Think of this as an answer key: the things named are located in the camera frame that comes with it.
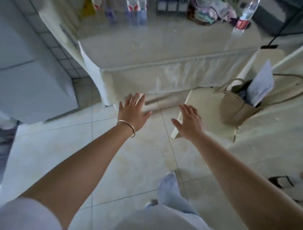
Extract person's right hand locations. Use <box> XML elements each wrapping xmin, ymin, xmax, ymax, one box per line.
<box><xmin>171</xmin><ymin>104</ymin><xmax>205</xmax><ymax>142</ymax></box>

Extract person's left hand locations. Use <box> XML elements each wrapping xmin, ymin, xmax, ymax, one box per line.
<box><xmin>118</xmin><ymin>92</ymin><xmax>151</xmax><ymax>133</ymax></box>

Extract person's left forearm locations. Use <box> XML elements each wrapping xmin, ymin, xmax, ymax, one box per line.
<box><xmin>19</xmin><ymin>121</ymin><xmax>136</xmax><ymax>230</ymax></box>

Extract person's right forearm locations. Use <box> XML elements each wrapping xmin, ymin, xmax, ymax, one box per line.
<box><xmin>190</xmin><ymin>132</ymin><xmax>303</xmax><ymax>230</ymax></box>

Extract beige handbag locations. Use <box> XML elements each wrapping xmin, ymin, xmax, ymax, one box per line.
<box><xmin>214</xmin><ymin>73</ymin><xmax>303</xmax><ymax>127</ymax></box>

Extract cream tablecloth covered table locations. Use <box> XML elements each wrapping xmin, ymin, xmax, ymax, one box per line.
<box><xmin>38</xmin><ymin>0</ymin><xmax>261</xmax><ymax>111</ymax></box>

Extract light blue jeans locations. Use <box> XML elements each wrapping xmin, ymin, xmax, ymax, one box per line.
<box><xmin>144</xmin><ymin>171</ymin><xmax>200</xmax><ymax>216</ymax></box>

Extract white paper sheet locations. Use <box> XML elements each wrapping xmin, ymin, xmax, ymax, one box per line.
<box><xmin>246</xmin><ymin>59</ymin><xmax>275</xmax><ymax>107</ymax></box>

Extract cream covered chair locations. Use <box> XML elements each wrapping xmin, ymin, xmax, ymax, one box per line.
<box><xmin>171</xmin><ymin>45</ymin><xmax>303</xmax><ymax>206</ymax></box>

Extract pack of clear bottles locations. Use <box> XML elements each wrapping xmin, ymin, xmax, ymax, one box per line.
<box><xmin>125</xmin><ymin>0</ymin><xmax>148</xmax><ymax>26</ymax></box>

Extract purple bottle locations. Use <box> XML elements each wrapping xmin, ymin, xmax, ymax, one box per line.
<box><xmin>105</xmin><ymin>0</ymin><xmax>117</xmax><ymax>24</ymax></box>

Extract white cabinet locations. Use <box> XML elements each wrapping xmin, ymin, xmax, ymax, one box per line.
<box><xmin>0</xmin><ymin>0</ymin><xmax>79</xmax><ymax>125</ymax></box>

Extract basket of folded cloths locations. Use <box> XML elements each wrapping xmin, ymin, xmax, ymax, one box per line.
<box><xmin>187</xmin><ymin>0</ymin><xmax>238</xmax><ymax>26</ymax></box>

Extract yellow packet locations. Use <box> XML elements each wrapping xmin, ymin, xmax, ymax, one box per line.
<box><xmin>80</xmin><ymin>0</ymin><xmax>95</xmax><ymax>17</ymax></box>

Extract clear plastic water bottle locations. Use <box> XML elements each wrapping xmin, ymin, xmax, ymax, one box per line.
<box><xmin>224</xmin><ymin>0</ymin><xmax>261</xmax><ymax>51</ymax></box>

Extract black stand legs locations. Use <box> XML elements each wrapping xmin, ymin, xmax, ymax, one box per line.
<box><xmin>260</xmin><ymin>6</ymin><xmax>303</xmax><ymax>49</ymax></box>

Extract white shirt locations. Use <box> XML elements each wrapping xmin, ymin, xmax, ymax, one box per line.
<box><xmin>0</xmin><ymin>197</ymin><xmax>211</xmax><ymax>230</ymax></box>

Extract silver bangle bracelet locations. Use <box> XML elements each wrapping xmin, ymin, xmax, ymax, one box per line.
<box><xmin>116</xmin><ymin>120</ymin><xmax>136</xmax><ymax>139</ymax></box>

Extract black wire rack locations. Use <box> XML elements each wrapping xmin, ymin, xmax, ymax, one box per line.
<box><xmin>156</xmin><ymin>0</ymin><xmax>189</xmax><ymax>15</ymax></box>

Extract black strap sandal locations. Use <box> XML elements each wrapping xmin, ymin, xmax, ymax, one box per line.
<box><xmin>268</xmin><ymin>175</ymin><xmax>295</xmax><ymax>189</ymax></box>

